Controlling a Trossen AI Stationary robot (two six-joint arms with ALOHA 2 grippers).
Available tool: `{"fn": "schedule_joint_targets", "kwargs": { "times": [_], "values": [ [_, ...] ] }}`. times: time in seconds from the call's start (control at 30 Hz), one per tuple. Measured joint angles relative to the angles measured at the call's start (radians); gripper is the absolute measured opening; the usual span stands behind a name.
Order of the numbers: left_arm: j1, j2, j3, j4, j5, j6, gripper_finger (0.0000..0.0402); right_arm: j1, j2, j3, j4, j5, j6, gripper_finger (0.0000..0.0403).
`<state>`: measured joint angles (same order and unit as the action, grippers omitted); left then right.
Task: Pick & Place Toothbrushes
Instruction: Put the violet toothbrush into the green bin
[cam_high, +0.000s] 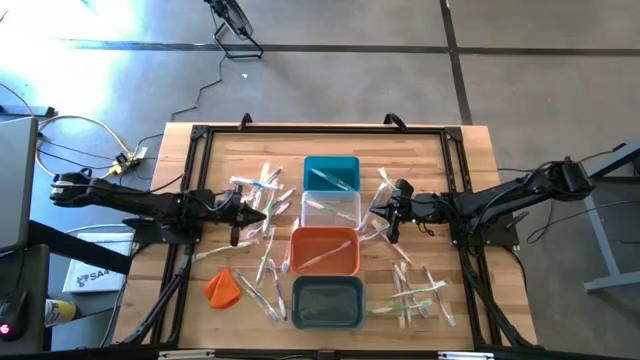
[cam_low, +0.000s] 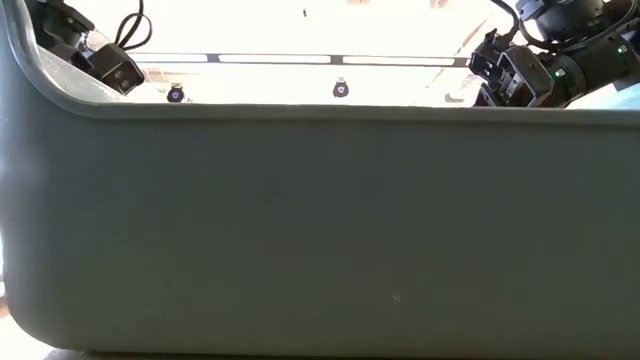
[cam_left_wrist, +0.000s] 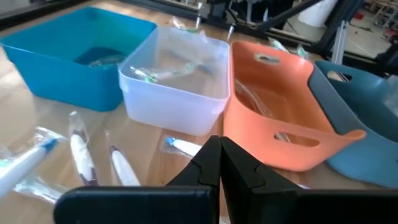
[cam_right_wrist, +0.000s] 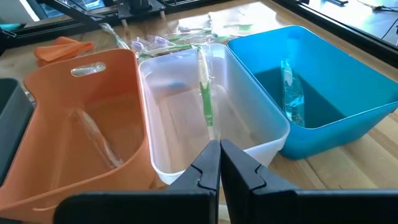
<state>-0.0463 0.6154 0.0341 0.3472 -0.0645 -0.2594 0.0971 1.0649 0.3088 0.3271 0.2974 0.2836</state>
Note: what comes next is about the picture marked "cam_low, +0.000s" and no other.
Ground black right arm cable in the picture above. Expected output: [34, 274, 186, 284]
[489, 0, 536, 51]

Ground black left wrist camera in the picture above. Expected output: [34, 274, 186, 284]
[88, 43, 146, 96]

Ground dark grey plastic bin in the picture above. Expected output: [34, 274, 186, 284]
[0, 0, 640, 357]

